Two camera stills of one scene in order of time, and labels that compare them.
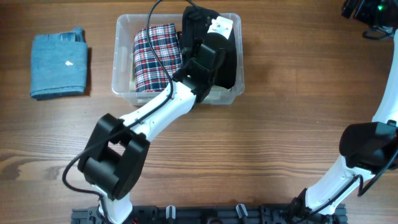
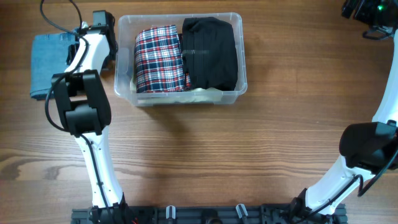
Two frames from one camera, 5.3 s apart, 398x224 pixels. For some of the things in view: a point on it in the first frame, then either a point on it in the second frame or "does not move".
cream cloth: x=214 y=94 does not move
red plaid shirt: x=150 y=75 does not move
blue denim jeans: x=58 y=64 does not move
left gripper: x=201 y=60 → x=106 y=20
